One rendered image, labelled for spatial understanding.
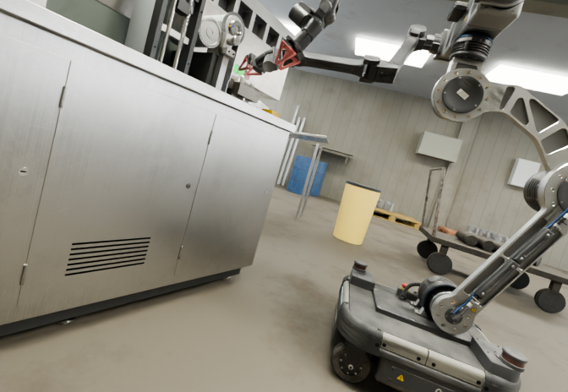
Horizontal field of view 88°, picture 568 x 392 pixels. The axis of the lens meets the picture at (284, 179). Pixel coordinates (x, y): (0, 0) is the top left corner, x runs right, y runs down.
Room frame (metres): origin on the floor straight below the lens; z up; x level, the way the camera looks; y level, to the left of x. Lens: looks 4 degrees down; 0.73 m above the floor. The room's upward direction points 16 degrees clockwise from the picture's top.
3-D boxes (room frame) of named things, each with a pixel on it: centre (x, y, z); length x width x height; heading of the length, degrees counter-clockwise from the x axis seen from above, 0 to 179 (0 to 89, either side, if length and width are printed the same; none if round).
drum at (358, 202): (3.39, -0.90, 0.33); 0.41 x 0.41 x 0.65
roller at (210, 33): (1.43, 0.60, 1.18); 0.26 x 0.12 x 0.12; 56
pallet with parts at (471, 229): (6.32, -4.30, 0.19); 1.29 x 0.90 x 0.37; 78
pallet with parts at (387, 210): (6.70, -2.53, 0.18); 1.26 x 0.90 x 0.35; 78
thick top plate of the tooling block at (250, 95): (1.70, 0.47, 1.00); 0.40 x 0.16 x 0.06; 56
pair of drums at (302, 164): (6.97, -0.53, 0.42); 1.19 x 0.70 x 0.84; 168
